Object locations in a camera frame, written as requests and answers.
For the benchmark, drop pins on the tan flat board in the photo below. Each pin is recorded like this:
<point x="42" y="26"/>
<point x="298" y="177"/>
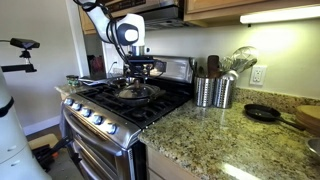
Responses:
<point x="41" y="140"/>

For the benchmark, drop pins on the black range hood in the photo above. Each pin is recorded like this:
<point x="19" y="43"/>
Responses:
<point x="160" y="13"/>

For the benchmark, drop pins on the black clamp tool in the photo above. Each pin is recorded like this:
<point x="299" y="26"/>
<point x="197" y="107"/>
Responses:
<point x="50" y="153"/>

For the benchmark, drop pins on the black camera stand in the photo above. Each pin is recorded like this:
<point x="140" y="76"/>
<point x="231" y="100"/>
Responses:
<point x="18" y="67"/>

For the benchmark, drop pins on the silver lid with brown knob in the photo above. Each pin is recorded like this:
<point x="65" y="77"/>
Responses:
<point x="133" y="93"/>

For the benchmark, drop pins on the narrow wooden wall cabinet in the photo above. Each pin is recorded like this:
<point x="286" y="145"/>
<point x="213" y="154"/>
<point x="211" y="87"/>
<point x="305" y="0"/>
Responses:
<point x="87" y="23"/>

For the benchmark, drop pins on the white wall power outlet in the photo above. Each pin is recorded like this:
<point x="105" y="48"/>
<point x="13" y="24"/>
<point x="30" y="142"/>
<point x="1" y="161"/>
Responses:
<point x="258" y="75"/>

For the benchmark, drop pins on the small glass jar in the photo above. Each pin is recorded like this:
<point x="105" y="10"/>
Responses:
<point x="72" y="81"/>

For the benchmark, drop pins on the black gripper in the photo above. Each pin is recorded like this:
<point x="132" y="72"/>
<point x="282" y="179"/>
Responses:
<point x="136" y="68"/>

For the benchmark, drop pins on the small metal bowl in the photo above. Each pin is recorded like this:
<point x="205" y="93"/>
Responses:
<point x="315" y="148"/>

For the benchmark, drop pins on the under-cabinet light strip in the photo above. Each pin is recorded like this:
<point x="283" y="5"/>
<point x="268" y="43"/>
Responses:
<point x="280" y="15"/>

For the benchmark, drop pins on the kitchen base cabinet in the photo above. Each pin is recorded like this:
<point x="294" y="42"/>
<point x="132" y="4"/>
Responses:
<point x="166" y="166"/>

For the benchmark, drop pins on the black flat countertop appliance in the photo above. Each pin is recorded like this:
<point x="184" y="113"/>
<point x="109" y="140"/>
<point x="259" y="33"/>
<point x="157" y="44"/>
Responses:
<point x="95" y="80"/>

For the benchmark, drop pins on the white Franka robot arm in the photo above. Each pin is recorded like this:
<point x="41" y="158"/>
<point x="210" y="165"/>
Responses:
<point x="100" y="16"/>

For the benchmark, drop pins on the black kitchen utensil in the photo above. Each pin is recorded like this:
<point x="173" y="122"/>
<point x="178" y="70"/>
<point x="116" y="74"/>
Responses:
<point x="194" y="68"/>

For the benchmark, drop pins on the dark wooden spatula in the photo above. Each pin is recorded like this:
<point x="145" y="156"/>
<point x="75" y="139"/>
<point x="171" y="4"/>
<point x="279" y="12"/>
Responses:
<point x="213" y="65"/>

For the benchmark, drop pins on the perforated steel utensil holder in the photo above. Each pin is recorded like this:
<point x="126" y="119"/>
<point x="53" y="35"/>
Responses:
<point x="224" y="93"/>
<point x="204" y="91"/>

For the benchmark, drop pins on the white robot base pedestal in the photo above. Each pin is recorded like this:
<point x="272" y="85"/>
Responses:
<point x="13" y="146"/>

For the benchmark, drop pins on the stainless steel gas range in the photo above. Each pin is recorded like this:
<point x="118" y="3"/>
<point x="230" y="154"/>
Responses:
<point x="110" y="156"/>

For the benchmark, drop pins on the small black cast iron skillet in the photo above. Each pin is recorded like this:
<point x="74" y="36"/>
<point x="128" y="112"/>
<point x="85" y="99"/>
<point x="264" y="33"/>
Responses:
<point x="261" y="112"/>

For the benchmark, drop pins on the silver stove knob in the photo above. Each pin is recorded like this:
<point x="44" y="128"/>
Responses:
<point x="110" y="128"/>
<point x="68" y="101"/>
<point x="85" y="111"/>
<point x="76" y="106"/>
<point x="97" y="119"/>

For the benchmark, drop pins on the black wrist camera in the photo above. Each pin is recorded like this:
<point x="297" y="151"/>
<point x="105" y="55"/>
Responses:
<point x="160" y="66"/>

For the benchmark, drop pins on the black stereo camera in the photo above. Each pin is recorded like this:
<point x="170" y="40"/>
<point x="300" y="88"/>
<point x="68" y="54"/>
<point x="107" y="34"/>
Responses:
<point x="24" y="43"/>

